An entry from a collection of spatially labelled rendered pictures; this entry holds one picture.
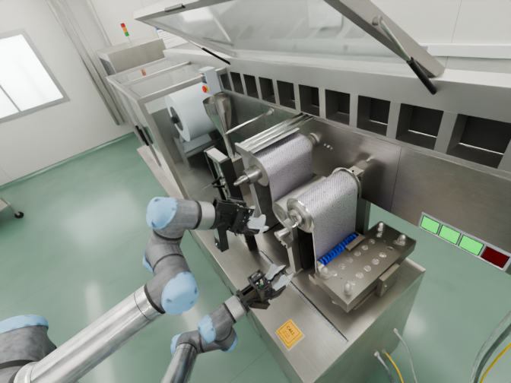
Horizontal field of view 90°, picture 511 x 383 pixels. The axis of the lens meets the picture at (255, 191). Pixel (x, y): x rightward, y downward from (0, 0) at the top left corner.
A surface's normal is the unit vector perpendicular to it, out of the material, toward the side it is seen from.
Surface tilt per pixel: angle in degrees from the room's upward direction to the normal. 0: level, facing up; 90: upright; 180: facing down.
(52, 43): 90
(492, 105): 90
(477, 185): 90
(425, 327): 0
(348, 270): 0
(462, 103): 90
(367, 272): 0
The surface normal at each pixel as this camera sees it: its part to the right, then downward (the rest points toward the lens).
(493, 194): -0.81, 0.48
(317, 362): -0.20, -0.77
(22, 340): 0.58, -0.80
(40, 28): 0.55, 0.43
